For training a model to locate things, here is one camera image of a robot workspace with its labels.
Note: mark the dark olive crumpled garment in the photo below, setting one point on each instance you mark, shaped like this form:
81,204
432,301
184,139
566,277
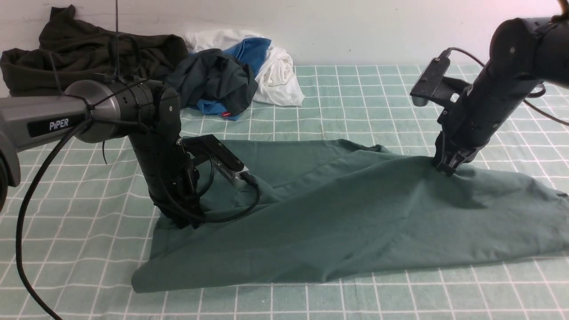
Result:
71,50

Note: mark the green checkered tablecloth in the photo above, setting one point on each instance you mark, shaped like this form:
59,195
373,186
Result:
89,224

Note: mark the blue crumpled garment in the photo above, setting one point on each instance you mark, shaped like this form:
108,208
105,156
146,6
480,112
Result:
251,52

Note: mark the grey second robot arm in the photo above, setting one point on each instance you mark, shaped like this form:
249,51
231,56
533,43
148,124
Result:
551,57

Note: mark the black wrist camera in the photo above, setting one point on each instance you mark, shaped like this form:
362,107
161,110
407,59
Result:
209,148
434,86

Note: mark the green long-sleeved shirt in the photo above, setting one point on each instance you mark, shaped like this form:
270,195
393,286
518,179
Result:
333,208

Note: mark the white crumpled garment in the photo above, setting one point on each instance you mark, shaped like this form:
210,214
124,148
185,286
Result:
277,79

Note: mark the dark grey crumpled garment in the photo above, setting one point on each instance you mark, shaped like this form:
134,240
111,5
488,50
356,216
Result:
214,83

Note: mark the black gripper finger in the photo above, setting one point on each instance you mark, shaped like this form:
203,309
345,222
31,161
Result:
174,217
443,157
198,213
462,156

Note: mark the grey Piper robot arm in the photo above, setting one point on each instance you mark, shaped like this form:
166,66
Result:
92,111

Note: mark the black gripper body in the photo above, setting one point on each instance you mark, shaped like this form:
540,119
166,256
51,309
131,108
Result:
161,159

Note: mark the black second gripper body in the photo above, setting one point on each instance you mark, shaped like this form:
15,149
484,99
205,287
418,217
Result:
506,79

